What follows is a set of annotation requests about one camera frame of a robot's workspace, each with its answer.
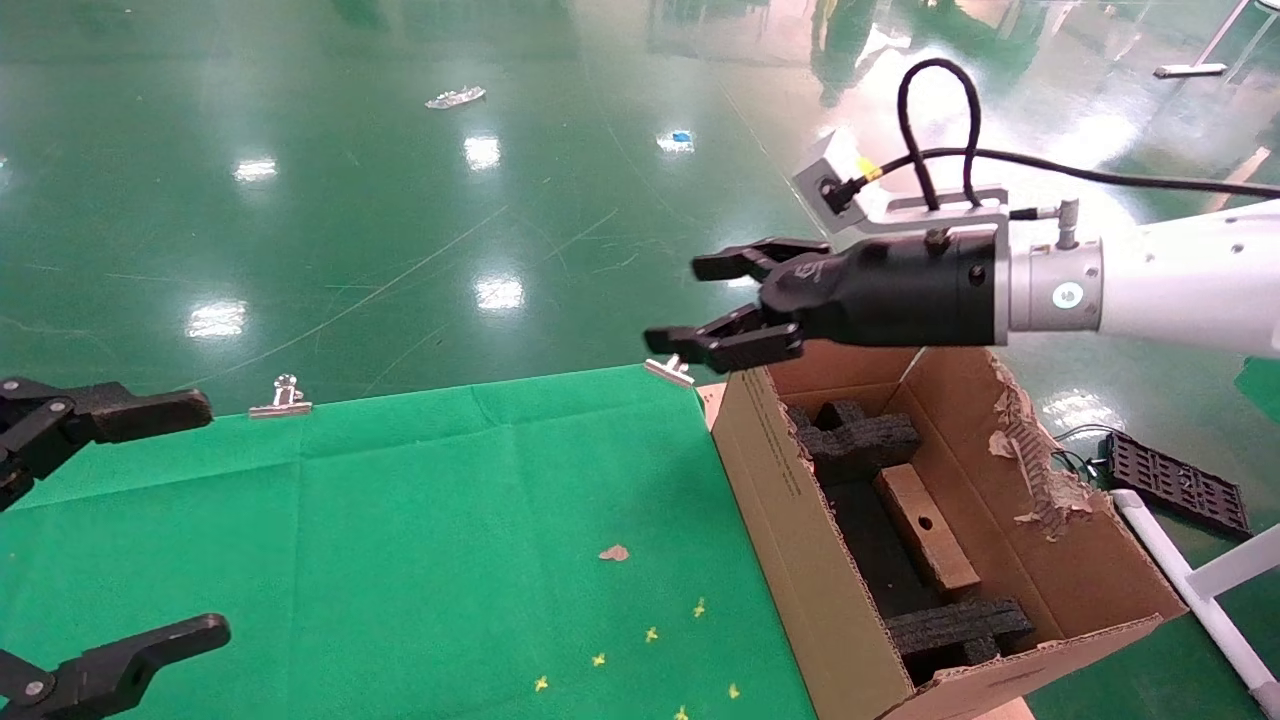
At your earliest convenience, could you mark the thin wires bundle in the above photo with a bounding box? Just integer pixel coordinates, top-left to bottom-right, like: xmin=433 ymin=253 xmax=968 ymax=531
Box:
xmin=1050 ymin=425 xmax=1111 ymax=488

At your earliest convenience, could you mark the white pipe frame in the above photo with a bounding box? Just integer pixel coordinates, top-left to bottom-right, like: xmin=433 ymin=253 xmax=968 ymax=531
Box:
xmin=1110 ymin=490 xmax=1280 ymax=716

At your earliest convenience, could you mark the large open cardboard carton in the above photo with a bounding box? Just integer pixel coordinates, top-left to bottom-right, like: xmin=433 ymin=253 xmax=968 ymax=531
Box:
xmin=708 ymin=340 xmax=1191 ymax=720

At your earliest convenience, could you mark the grey metal camera bracket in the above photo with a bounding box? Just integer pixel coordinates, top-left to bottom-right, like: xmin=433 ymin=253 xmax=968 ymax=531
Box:
xmin=835 ymin=185 xmax=1011 ymax=243

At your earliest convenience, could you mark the black braided loop cable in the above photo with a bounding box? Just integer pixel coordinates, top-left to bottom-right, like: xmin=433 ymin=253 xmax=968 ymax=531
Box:
xmin=897 ymin=58 xmax=983 ymax=211

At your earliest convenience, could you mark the green sheet piece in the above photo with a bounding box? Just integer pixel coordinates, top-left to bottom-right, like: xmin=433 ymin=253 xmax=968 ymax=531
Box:
xmin=1235 ymin=358 xmax=1280 ymax=426

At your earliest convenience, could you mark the black foam insert block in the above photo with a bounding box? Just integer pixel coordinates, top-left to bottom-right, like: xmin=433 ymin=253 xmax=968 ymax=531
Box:
xmin=785 ymin=400 xmax=923 ymax=488
xmin=885 ymin=597 xmax=1036 ymax=686

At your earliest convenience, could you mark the thin black camera cable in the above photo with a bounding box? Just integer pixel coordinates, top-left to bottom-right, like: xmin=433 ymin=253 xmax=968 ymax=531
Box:
xmin=830 ymin=148 xmax=1280 ymax=199

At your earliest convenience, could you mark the green table cloth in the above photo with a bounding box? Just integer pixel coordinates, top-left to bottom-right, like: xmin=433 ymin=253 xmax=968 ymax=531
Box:
xmin=0 ymin=363 xmax=816 ymax=720

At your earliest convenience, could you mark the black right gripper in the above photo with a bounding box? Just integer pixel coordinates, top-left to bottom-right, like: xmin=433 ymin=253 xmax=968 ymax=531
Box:
xmin=644 ymin=232 xmax=1001 ymax=374

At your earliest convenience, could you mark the black plastic grid panel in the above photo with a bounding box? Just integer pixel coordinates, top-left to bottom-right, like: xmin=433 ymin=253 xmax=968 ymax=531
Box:
xmin=1103 ymin=432 xmax=1253 ymax=541

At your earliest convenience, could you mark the small brown cardboard box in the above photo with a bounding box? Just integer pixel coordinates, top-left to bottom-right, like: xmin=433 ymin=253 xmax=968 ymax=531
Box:
xmin=873 ymin=463 xmax=983 ymax=593

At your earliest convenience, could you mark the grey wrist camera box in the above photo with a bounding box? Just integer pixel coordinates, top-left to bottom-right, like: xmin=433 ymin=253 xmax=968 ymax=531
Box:
xmin=795 ymin=128 xmax=873 ymax=236

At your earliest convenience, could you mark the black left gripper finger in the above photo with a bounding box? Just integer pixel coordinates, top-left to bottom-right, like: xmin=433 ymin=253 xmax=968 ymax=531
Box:
xmin=0 ymin=615 xmax=231 ymax=720
xmin=0 ymin=378 xmax=214 ymax=513

